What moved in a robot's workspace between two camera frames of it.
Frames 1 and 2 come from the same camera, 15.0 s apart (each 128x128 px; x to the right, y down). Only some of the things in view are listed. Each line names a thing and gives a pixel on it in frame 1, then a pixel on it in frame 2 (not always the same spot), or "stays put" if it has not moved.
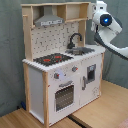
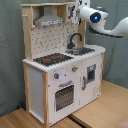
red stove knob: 74,68 stays put
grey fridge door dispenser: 91,73 stays put
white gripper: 101,8 → 84,11
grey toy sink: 79,50 stays put
